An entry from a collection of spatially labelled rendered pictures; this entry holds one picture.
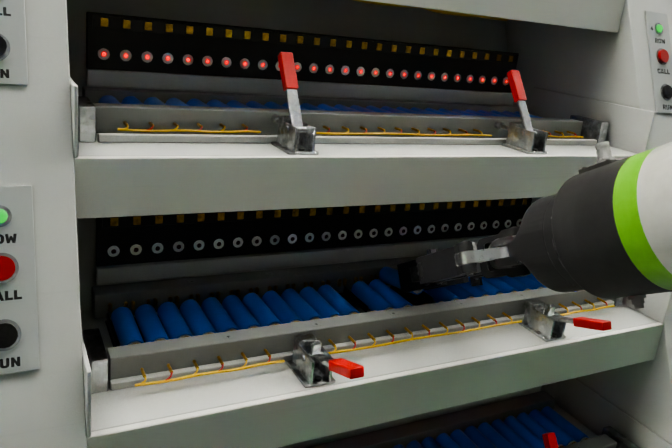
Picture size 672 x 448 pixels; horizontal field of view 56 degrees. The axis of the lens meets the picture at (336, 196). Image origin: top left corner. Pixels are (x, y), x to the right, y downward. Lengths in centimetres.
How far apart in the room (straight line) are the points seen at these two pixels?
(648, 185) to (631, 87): 41
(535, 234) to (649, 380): 39
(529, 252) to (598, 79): 40
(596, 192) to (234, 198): 27
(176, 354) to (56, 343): 10
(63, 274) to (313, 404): 22
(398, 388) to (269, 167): 22
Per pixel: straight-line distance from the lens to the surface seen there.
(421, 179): 59
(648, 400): 85
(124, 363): 53
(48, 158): 48
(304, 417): 54
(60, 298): 47
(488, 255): 51
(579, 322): 66
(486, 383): 64
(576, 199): 45
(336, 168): 54
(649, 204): 41
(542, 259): 49
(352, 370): 48
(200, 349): 54
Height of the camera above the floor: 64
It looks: 4 degrees up
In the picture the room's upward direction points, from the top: 4 degrees counter-clockwise
